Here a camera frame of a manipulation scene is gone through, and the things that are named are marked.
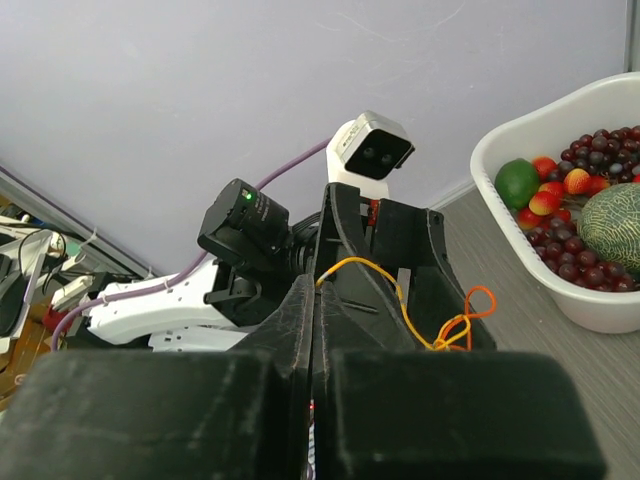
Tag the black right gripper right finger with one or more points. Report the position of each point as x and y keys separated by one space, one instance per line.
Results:
x=393 y=414

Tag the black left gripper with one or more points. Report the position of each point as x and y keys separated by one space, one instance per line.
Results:
x=359 y=304

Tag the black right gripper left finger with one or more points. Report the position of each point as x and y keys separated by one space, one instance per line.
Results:
x=133 y=414

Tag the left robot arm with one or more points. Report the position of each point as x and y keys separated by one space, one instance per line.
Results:
x=253 y=256

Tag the green lime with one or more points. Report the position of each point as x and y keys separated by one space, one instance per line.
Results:
x=516 y=182

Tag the strawberry pile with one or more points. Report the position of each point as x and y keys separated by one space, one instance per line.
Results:
x=559 y=184

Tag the green melon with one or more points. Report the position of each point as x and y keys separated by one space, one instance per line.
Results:
x=609 y=225

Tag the dark red grape bunch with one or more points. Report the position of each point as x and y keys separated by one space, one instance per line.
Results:
x=615 y=155

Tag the white fruit basket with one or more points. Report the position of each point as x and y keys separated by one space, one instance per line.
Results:
x=610 y=104

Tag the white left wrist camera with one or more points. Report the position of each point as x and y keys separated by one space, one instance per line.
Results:
x=365 y=151

